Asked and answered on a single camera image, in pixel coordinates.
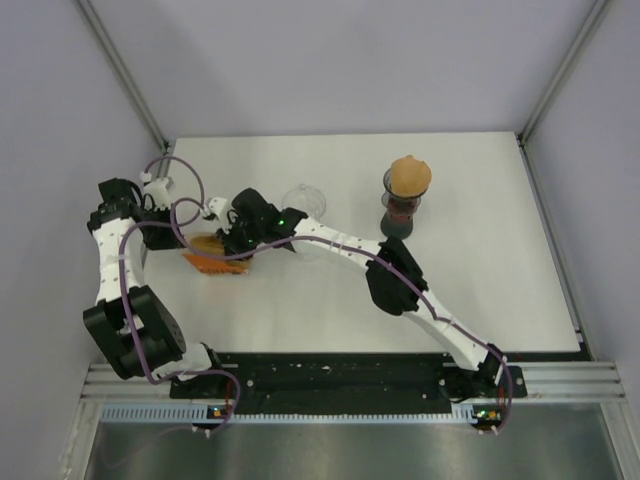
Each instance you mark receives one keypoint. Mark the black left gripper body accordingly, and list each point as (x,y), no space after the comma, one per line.
(160,237)

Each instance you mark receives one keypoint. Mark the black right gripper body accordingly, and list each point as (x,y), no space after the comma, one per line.
(241,238)

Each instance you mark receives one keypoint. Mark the orange coffee filter box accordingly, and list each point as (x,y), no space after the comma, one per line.
(211,266)

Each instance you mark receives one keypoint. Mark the glass carafe with cork band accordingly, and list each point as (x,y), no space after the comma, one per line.
(307,199)

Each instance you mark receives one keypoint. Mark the smoky transparent plastic coffee dripper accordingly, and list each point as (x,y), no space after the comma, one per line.
(404,195)

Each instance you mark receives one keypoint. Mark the brown paper coffee filter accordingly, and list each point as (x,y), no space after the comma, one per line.
(411,167)

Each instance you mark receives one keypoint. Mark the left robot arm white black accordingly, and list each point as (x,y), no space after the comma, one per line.
(132,328)

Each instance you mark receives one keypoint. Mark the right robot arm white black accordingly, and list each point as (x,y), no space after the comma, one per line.
(395,280)

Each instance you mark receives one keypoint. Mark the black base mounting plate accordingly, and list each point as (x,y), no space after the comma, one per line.
(349,383)

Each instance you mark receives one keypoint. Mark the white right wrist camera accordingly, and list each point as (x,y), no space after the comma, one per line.
(216,209)

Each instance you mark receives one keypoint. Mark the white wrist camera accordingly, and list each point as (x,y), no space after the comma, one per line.
(216,209)
(156,192)

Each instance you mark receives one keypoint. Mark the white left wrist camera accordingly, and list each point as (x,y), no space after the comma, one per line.
(156,192)

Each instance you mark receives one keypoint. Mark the aluminium frame post left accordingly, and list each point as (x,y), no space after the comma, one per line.
(122,73)

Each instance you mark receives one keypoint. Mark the aluminium frame post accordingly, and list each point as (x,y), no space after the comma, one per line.
(122,73)
(588,27)

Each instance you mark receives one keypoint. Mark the aluminium frame rail front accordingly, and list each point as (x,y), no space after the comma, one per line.
(545,382)

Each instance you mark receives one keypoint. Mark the grey slotted cable duct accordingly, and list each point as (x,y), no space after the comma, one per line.
(209,415)

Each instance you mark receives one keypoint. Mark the aluminium frame post right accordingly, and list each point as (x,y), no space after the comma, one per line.
(588,27)

